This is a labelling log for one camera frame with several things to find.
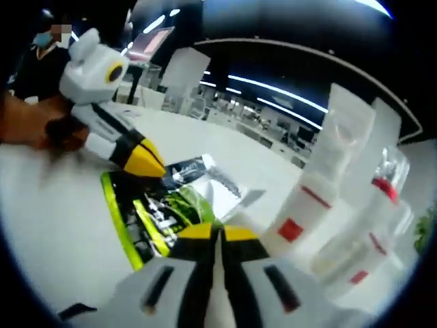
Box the blue white skincare sachet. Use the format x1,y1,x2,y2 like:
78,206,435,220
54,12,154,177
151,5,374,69
163,154,267,219

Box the long ceiling light strip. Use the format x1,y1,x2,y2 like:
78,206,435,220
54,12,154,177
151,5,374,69
354,0,393,20

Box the person's left hand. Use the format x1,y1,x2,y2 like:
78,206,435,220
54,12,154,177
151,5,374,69
43,115,90,152

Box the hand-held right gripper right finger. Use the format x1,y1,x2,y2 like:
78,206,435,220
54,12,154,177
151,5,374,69
219,224,343,328

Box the computer monitor red screen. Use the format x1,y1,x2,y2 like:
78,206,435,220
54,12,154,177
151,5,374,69
129,26,175,64

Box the green black skincare sachet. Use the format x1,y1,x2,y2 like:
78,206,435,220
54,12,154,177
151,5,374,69
100,170,219,273

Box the dark standing desk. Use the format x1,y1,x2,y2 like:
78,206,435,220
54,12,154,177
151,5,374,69
126,61,161,104

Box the thin ceiling light strip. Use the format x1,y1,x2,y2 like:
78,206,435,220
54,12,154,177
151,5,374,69
227,74,329,113
255,97,324,131

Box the potted green plant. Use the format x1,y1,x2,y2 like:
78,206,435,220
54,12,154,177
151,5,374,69
414,208,433,254

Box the white office workbenches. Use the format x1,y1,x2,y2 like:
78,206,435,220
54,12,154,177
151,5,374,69
163,87,318,168

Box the small white skincare bottle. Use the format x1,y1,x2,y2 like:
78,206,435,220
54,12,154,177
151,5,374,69
312,201,406,300
261,83,377,274

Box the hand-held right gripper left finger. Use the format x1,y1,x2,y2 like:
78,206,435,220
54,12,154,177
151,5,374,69
111,223,219,328

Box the blue face mask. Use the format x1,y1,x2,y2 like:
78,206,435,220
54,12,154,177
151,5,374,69
33,29,55,48

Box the white square pillar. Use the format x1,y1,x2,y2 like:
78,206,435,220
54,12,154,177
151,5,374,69
162,47,211,110

